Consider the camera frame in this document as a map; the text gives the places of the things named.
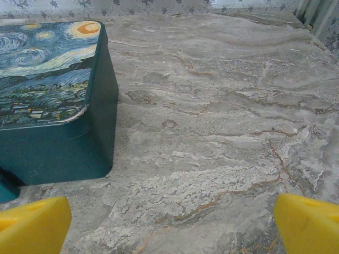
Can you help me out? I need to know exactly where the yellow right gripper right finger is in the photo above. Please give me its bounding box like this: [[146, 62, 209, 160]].
[[273, 193, 339, 254]]

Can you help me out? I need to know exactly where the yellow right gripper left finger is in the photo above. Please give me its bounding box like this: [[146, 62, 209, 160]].
[[0, 196, 73, 254]]

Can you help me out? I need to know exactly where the aluminium frame corner post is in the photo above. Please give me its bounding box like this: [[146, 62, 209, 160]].
[[296, 0, 337, 37]]

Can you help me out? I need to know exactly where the teal starry night print box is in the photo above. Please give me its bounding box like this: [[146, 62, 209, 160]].
[[0, 20, 119, 204]]

